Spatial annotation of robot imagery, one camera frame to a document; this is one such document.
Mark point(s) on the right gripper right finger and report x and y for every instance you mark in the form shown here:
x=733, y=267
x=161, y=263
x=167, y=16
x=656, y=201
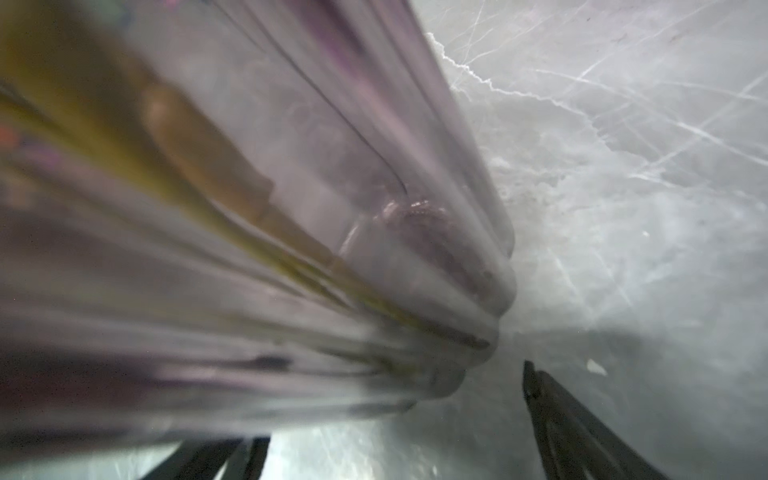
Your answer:
x=572, y=442

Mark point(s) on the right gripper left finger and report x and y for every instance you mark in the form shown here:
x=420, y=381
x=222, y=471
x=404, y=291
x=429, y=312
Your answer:
x=230, y=459

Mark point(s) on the dark maroon glass vase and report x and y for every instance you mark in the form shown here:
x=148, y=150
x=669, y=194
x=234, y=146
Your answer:
x=220, y=219

